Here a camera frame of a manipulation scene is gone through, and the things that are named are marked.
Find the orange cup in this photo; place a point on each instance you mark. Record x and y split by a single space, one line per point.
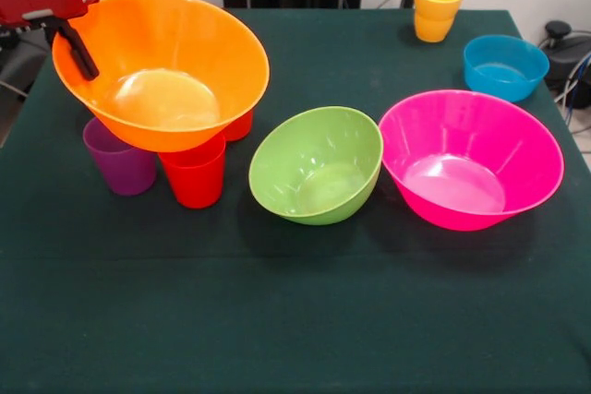
242 128

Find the large green bowl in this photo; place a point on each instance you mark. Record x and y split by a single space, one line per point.
314 172

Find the dark green tablecloth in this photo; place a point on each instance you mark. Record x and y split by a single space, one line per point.
277 297

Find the red cup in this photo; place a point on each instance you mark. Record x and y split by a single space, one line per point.
196 182

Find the purple cup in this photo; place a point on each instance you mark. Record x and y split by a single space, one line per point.
122 172

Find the large pink bowl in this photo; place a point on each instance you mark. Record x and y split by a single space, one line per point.
466 191

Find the large orange bowl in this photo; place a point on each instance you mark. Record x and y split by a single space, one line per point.
175 39

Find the small blue bowl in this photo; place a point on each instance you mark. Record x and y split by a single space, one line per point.
503 75

